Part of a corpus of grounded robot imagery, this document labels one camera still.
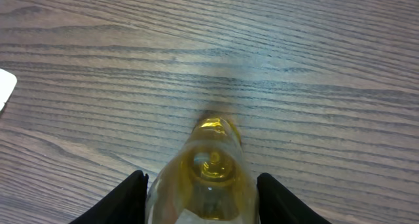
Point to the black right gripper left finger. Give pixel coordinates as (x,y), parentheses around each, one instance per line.
(125,204)

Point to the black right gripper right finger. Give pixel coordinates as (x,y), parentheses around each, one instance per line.
(278,205)

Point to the yellow oil bottle silver cap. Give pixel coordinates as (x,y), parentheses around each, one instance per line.
(208,181)

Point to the white barcode scanner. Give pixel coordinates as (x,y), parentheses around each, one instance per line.
(7,84)

